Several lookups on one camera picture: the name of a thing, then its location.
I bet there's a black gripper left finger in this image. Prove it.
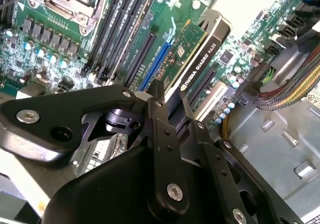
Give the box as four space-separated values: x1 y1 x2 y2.
0 79 190 216

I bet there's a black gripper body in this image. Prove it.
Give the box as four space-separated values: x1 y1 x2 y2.
41 145 226 224

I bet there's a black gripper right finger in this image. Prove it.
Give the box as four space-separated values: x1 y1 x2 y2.
182 96 304 224

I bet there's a black green graphics card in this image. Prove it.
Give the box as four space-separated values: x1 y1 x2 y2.
159 8 233 125

